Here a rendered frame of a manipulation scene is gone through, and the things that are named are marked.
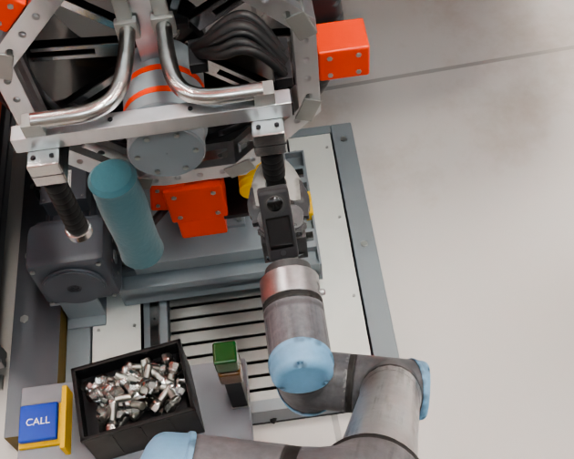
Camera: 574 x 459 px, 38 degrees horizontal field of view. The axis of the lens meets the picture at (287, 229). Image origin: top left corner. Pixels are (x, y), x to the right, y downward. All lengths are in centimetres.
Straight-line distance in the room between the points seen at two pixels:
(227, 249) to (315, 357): 88
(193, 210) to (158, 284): 36
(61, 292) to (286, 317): 85
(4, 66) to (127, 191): 29
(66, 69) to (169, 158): 41
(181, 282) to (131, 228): 49
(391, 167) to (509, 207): 35
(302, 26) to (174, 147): 29
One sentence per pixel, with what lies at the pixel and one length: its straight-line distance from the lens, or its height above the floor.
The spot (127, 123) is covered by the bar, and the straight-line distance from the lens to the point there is 126.
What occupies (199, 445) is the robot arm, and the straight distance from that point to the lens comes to 74.
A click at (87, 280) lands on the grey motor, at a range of 188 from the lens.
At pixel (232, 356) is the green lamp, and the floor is 66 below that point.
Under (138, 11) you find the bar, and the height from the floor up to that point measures 102.
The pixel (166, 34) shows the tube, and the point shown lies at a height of 101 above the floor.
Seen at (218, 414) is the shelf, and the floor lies 45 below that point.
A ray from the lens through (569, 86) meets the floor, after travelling 267.
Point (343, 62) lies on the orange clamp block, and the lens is 147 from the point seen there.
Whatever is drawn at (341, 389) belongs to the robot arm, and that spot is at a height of 73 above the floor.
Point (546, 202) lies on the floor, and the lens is 238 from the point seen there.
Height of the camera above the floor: 189
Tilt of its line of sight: 56 degrees down
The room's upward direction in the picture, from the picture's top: 8 degrees counter-clockwise
